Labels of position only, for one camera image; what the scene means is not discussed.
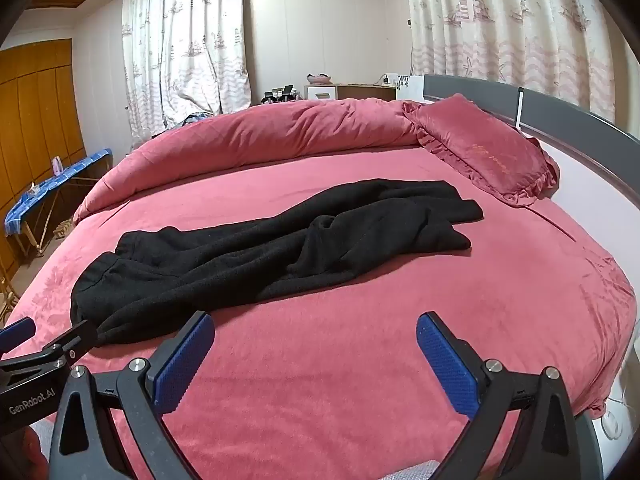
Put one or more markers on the dark items on dresser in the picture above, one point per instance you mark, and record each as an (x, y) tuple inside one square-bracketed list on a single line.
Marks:
[(280, 95)]

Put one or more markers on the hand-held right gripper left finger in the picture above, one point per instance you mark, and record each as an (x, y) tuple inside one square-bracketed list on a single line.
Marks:
[(182, 360)]

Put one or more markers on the white and wooden nightstand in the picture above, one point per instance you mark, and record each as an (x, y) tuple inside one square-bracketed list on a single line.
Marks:
[(345, 91)]

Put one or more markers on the wooden wardrobe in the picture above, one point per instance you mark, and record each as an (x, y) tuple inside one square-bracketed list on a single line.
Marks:
[(35, 125)]

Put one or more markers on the pink bowl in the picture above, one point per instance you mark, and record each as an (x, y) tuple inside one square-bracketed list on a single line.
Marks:
[(320, 79)]

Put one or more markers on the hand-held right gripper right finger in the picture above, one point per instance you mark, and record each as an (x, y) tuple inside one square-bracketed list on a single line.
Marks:
[(447, 365)]

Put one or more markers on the white printed curtain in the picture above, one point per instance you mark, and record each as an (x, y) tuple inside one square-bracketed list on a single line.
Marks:
[(505, 20), (185, 50)]

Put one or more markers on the pink cup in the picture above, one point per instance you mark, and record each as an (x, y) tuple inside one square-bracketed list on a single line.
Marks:
[(57, 165)]

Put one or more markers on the blue ironing board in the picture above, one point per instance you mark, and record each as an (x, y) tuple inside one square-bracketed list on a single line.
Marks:
[(50, 185)]

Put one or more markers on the rattan chair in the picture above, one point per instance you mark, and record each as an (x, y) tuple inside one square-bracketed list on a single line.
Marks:
[(7, 290)]

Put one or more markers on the pink ruffled pillow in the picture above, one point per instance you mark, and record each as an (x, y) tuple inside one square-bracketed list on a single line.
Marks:
[(480, 150)]

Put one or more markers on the black pants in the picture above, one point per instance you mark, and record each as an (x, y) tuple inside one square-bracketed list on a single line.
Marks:
[(250, 255)]

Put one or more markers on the small glass jar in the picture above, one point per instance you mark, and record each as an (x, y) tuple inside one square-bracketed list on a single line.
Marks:
[(35, 189)]

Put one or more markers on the white patterned box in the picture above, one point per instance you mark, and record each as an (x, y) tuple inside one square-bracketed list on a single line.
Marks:
[(410, 85)]

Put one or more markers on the pink duvet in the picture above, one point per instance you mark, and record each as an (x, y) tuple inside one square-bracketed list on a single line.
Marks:
[(260, 135)]

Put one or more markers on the small rattan stool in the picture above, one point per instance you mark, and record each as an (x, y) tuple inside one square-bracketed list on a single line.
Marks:
[(62, 230)]

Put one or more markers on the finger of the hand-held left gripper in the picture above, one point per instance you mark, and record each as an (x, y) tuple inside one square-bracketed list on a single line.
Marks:
[(15, 332), (75, 337)]

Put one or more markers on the grey headboard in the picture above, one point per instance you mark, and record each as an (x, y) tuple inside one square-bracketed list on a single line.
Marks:
[(565, 115)]

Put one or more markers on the round bed with pink sheet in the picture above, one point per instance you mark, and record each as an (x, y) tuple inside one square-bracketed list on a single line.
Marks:
[(350, 360)]

